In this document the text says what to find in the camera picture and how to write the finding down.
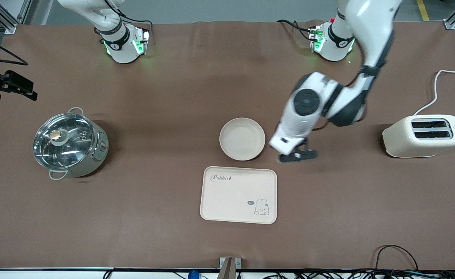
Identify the grey metal camera bracket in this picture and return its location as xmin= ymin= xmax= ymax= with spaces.
xmin=219 ymin=257 xmax=241 ymax=279

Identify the cream tray with rabbit print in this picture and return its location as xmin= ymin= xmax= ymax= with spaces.
xmin=200 ymin=166 xmax=278 ymax=225

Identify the black left arm base cable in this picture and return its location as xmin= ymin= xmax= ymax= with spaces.
xmin=277 ymin=19 xmax=314 ymax=41

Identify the black cable tangle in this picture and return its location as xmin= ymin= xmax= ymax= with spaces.
xmin=262 ymin=269 xmax=455 ymax=279

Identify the black looped cable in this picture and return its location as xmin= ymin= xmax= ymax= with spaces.
xmin=374 ymin=245 xmax=419 ymax=272

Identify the black arm base cable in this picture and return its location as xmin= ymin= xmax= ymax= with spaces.
xmin=117 ymin=15 xmax=153 ymax=31
xmin=277 ymin=19 xmax=314 ymax=41

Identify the white toaster power cable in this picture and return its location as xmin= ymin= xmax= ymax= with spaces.
xmin=413 ymin=68 xmax=455 ymax=116

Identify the cream round plate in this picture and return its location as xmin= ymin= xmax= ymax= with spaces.
xmin=219 ymin=117 xmax=266 ymax=161

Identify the black right arm base cable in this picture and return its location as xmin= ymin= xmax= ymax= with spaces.
xmin=117 ymin=15 xmax=153 ymax=31

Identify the glass pot lid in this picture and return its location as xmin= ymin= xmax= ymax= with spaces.
xmin=33 ymin=112 xmax=96 ymax=171

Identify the brown table cover mat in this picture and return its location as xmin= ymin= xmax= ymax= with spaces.
xmin=0 ymin=20 xmax=455 ymax=270

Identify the steel electric cooking pot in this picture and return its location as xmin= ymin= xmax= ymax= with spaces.
xmin=34 ymin=107 xmax=110 ymax=181

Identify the cream two-slot toaster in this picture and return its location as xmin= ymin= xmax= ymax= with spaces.
xmin=382 ymin=114 xmax=455 ymax=158

